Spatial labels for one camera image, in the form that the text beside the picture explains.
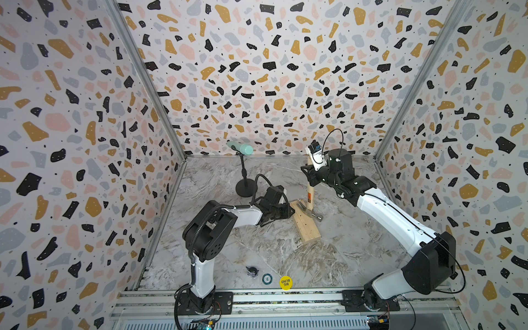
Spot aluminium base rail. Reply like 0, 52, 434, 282
109, 287, 468, 329

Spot wooden block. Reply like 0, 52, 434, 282
290, 200, 321, 243

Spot small dark clip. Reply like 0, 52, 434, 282
246, 266, 259, 278

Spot black microphone stand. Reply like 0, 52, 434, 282
235, 151, 257, 197

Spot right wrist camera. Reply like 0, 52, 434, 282
305, 140, 327, 171

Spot green ring sticker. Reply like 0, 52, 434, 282
262, 274, 273, 285

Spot wooden handle claw hammer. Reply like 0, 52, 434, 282
296, 150, 325, 223

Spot yellow round sticker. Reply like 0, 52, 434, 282
279, 276, 293, 291

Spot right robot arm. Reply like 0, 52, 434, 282
301, 142, 457, 310

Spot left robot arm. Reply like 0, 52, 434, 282
182, 185, 295, 302

